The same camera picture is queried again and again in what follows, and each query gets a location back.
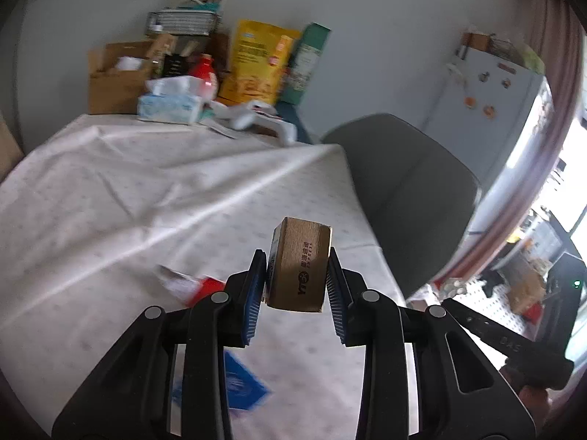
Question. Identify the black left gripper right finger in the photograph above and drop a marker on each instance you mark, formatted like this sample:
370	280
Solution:
423	377

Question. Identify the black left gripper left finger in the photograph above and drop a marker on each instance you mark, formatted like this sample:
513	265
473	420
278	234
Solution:
128	394

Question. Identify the small brown cardboard box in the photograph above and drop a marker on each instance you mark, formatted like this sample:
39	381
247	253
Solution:
297	266

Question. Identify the blue snack wrapper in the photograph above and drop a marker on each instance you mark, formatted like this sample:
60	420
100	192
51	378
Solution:
244	390

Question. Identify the red and white wrapper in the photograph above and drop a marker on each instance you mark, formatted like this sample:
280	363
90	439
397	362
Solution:
186	289

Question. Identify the black device with green light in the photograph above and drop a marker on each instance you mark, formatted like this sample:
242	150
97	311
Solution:
565	282

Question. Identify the white patterned tablecloth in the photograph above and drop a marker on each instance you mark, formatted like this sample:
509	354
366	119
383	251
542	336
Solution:
89	217

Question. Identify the grey chair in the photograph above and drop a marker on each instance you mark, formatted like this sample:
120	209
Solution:
417	196

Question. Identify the white refrigerator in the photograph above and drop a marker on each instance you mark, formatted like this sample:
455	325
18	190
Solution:
488	108

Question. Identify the blue tissue box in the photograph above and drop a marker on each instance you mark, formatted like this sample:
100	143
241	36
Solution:
174	100

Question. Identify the white game controller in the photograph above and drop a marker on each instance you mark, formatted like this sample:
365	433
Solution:
234	120

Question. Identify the open brown cardboard box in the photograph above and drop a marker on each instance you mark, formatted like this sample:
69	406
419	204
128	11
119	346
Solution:
114	91

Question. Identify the red bottle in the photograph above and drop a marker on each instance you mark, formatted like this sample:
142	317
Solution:
204	72

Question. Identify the yellow snack bag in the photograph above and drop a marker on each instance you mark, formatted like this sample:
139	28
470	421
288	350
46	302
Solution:
258	59

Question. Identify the green tall box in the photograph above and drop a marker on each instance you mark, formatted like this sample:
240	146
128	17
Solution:
303	62

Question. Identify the pink curtain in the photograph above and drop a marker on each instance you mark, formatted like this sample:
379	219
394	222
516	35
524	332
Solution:
554	29

